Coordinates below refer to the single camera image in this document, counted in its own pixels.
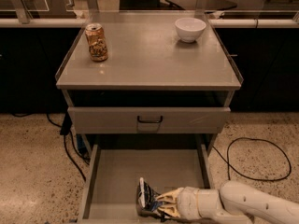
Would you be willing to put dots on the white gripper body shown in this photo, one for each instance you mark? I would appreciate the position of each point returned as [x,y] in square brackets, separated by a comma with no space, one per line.
[187,202]

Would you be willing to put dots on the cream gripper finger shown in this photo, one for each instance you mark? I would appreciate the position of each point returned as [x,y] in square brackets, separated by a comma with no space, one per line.
[170,209]
[170,196]

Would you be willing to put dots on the blue chip bag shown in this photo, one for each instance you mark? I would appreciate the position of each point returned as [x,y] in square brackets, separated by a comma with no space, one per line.
[147,204]

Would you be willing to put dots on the grey drawer cabinet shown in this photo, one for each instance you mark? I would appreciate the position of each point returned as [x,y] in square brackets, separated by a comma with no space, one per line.
[148,66]

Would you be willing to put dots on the open middle drawer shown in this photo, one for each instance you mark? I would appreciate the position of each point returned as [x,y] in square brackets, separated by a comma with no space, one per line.
[110,192]

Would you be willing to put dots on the black drawer handle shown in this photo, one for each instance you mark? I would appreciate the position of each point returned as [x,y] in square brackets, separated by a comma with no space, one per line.
[150,121]

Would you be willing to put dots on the closed top drawer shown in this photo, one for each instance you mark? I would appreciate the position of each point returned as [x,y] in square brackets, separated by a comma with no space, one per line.
[89,120]

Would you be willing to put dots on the brown soda can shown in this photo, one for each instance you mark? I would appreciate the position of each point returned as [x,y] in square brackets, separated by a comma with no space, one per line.
[95,36]

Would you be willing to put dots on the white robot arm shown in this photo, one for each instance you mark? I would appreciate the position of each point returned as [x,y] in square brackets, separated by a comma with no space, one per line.
[232,203]

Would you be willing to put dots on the metal post left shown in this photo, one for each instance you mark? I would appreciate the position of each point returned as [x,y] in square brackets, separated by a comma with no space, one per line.
[21,11]

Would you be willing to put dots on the white bowl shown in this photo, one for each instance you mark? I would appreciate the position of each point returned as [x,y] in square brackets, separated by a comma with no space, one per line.
[189,29]

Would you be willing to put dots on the dark background table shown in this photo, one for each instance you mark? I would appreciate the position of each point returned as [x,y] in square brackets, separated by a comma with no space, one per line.
[206,5]

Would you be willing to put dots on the white horizontal rail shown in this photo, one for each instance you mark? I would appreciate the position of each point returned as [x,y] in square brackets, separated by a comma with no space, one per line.
[217,23]

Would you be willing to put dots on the black power adapter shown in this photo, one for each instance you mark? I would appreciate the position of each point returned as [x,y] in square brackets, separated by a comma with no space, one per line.
[66,126]

